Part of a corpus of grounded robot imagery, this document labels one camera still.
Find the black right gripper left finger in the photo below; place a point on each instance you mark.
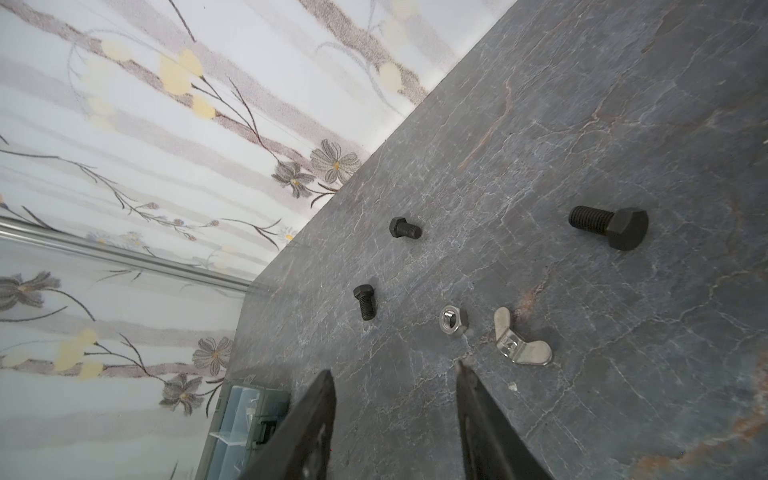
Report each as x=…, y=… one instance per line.
x=301, y=445

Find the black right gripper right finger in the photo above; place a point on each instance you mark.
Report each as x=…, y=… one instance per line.
x=491, y=447

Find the silver hex nut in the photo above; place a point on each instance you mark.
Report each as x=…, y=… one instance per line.
x=453, y=320

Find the green compartment organizer box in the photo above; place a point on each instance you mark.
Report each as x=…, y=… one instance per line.
x=245, y=419

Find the silver wing nut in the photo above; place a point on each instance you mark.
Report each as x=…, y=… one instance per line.
x=514, y=348

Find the black hex bolt left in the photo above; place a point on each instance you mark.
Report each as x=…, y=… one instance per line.
x=364, y=294

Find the black hex bolt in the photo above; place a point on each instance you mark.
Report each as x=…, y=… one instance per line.
x=364, y=294
x=399, y=227
x=625, y=228

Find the black hex bolt far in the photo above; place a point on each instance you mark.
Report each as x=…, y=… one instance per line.
x=399, y=227

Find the black hex bolt near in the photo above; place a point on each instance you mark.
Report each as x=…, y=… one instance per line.
x=625, y=228

